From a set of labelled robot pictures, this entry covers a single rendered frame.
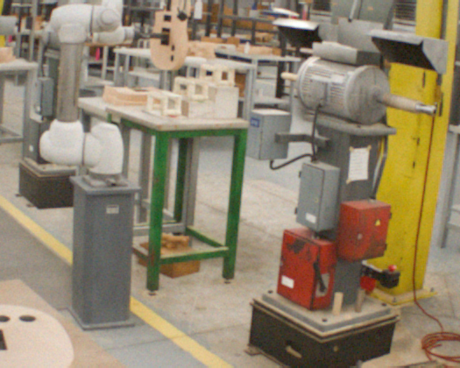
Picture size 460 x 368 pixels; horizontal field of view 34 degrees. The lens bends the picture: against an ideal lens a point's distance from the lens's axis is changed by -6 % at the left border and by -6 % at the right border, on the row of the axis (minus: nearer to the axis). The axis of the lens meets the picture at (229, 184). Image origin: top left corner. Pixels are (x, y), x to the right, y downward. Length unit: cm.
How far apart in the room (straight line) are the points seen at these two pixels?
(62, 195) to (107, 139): 224
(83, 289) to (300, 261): 105
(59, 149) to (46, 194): 214
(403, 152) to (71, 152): 185
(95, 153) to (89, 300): 70
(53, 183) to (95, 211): 216
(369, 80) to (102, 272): 151
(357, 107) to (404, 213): 126
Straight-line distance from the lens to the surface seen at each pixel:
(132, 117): 427
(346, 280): 358
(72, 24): 355
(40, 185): 575
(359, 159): 342
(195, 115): 429
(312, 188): 338
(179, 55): 416
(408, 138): 440
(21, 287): 189
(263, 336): 371
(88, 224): 367
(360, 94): 332
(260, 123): 339
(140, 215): 539
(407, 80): 440
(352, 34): 357
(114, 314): 386
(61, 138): 364
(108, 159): 365
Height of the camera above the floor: 160
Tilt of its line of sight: 13 degrees down
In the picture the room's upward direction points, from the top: 5 degrees clockwise
